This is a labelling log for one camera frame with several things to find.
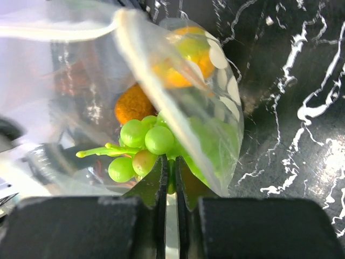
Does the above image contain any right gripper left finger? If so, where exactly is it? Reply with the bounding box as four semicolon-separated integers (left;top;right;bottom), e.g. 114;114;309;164
1;156;168;258

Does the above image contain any polka dot zip top bag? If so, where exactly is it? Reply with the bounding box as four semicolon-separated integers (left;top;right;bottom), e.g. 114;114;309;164
1;1;244;196

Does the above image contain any brown fake kiwi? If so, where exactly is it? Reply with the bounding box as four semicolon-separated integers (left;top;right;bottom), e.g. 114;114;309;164
114;84;157;125

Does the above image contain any green fake grape bunch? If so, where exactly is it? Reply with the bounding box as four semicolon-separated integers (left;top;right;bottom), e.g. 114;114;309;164
75;115;209;186

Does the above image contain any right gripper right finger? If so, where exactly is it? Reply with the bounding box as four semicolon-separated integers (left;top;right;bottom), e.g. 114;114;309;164
175;157;344;258

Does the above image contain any orange fake orange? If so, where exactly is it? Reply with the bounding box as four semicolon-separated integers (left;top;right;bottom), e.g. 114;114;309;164
154;26;215;88

